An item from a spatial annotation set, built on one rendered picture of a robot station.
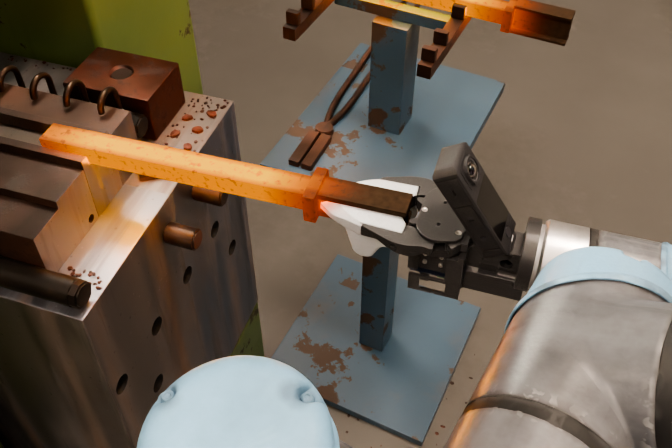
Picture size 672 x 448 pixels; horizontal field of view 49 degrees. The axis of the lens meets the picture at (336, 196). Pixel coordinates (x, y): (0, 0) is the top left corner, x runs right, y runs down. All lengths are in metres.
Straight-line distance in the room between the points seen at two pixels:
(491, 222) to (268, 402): 0.44
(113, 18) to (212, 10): 1.91
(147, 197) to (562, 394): 0.66
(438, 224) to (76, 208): 0.39
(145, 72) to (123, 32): 0.17
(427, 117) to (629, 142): 1.26
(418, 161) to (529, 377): 0.94
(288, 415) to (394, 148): 1.01
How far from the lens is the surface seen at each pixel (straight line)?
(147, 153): 0.81
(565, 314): 0.35
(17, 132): 0.93
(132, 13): 1.16
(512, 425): 0.31
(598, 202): 2.28
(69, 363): 0.90
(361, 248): 0.75
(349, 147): 1.27
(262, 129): 2.40
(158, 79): 0.97
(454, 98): 1.39
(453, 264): 0.72
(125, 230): 0.87
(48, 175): 0.85
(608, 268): 0.37
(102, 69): 1.00
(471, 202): 0.67
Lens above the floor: 1.54
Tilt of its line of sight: 45 degrees down
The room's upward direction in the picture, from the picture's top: straight up
